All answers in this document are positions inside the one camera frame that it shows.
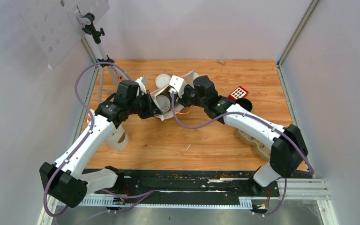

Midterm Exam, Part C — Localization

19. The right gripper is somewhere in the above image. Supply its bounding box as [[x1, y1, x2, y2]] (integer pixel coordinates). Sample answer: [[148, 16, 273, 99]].
[[172, 83, 207, 108]]

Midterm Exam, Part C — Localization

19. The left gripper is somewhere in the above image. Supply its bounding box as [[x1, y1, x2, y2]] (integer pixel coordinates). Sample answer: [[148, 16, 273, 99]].
[[128, 90, 164, 120]]

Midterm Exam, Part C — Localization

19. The paper bag with orange handles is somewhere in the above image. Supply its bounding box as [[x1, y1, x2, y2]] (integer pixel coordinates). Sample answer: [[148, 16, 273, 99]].
[[151, 70, 199, 121]]

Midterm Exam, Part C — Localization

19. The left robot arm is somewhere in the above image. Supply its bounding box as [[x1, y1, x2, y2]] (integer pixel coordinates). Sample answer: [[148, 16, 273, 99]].
[[39, 77, 161, 208]]

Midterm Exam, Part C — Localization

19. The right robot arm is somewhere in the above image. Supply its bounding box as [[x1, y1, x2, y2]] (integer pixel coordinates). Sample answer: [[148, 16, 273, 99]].
[[169, 75, 308, 196]]

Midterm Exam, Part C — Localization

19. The white lid stack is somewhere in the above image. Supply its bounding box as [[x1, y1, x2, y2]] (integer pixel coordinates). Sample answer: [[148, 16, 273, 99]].
[[155, 74, 171, 89]]

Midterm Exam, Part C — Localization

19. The white cup with paper sleeves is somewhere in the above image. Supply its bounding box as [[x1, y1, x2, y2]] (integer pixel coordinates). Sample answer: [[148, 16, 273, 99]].
[[87, 108, 130, 152]]

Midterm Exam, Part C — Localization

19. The red box with white grid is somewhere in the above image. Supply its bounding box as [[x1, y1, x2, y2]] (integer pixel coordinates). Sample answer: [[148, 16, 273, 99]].
[[228, 86, 249, 103]]

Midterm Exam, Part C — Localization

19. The black cup stack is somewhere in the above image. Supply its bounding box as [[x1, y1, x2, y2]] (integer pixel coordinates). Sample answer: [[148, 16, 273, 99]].
[[236, 98, 253, 112]]

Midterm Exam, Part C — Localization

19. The grey tripod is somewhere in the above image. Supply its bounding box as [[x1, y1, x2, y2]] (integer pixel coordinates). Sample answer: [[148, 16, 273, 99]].
[[79, 12, 131, 103]]

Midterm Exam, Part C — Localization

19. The cardboard cup carrier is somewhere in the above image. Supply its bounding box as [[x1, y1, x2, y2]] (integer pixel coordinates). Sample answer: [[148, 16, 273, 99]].
[[238, 130, 271, 161]]

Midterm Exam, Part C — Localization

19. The white perforated panel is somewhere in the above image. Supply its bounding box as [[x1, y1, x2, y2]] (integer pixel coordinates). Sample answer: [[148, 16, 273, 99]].
[[12, 0, 110, 69]]

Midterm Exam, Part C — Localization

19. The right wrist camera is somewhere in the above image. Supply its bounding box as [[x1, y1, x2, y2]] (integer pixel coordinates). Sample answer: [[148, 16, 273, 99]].
[[168, 75, 187, 96]]

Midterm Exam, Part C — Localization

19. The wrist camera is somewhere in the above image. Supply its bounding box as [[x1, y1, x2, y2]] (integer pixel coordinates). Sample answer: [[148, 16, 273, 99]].
[[135, 76, 147, 95], [168, 75, 187, 96]]

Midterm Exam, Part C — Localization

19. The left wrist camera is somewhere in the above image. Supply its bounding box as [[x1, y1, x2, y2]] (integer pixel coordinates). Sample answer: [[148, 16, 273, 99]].
[[135, 76, 147, 95]]

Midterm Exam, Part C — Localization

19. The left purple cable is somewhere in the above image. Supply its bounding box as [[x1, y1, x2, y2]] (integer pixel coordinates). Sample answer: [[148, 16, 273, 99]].
[[43, 62, 156, 218]]

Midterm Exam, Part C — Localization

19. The purple cable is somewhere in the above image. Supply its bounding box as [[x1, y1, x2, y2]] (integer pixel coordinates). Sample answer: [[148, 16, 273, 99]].
[[171, 91, 315, 217], [43, 62, 156, 218]]

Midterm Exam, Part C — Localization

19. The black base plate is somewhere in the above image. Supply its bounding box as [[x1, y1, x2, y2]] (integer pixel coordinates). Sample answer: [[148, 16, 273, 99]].
[[93, 169, 281, 207]]

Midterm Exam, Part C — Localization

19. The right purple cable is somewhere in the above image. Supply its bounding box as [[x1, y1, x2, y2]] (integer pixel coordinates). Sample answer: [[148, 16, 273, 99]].
[[171, 91, 315, 217]]

